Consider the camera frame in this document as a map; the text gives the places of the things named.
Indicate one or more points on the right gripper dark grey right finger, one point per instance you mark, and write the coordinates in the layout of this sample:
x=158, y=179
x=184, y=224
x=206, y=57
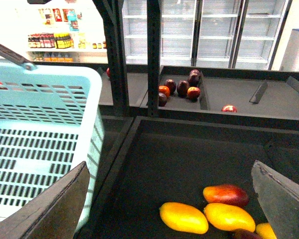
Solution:
x=278, y=197

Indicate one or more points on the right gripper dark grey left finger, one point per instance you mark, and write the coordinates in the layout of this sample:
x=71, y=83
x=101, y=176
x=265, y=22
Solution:
x=55, y=213

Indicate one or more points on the light teal plastic basket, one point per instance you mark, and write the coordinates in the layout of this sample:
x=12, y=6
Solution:
x=49, y=123

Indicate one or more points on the yellow mango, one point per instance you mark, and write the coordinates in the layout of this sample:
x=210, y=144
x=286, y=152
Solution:
x=183, y=218
x=228, y=217

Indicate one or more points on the yellow mango right edge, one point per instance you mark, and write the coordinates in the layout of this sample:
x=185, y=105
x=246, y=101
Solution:
x=265, y=231

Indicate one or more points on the red orange mango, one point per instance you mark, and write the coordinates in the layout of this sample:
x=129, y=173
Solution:
x=226, y=194

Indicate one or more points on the dark red mango bottom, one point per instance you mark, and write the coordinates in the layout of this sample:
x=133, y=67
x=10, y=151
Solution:
x=245, y=234

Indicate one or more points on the red apple on tray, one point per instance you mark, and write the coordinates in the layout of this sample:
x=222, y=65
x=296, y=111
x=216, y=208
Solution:
x=229, y=108

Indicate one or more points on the orange red fruit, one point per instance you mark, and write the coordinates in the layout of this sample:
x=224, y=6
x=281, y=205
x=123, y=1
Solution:
x=165, y=90
x=193, y=93

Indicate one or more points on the dark purple fruit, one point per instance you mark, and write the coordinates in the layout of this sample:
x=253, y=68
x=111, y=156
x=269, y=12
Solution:
x=162, y=99
x=182, y=88
x=170, y=83
x=194, y=78

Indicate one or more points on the glass door refrigerator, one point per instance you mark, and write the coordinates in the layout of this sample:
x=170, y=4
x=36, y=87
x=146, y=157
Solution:
x=240, y=34

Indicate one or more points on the white shelf with bottles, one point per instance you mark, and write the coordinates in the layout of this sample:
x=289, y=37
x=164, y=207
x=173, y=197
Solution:
x=69, y=31

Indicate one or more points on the black display rack post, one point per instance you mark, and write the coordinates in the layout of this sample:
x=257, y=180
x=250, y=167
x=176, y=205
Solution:
x=132, y=31

